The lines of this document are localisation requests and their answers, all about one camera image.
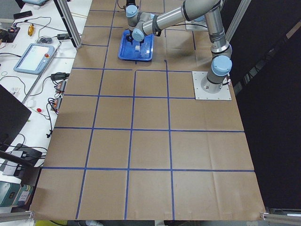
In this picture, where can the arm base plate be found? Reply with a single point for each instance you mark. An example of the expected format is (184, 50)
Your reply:
(196, 26)
(205, 90)

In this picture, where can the blue plastic tray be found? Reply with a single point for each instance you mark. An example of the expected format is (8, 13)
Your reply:
(134, 50)

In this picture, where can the black phone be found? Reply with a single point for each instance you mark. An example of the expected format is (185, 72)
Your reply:
(22, 14)

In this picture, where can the aluminium frame post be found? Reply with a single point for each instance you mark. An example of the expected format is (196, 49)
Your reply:
(69, 23)

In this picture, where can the teach pendant tablet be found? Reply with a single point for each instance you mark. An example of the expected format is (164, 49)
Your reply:
(35, 59)

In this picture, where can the black monitor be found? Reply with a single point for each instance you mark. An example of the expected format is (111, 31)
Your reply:
(13, 116)

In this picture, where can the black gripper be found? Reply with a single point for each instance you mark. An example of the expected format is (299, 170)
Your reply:
(136, 43)

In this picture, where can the yellow brass tool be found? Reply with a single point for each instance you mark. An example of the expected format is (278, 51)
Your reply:
(31, 30)

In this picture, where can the black power adapter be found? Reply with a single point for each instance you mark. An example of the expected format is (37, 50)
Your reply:
(63, 36)

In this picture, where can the brown paper table cover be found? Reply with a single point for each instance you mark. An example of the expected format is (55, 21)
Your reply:
(132, 142)

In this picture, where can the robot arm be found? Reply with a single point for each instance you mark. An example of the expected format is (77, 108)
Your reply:
(142, 23)

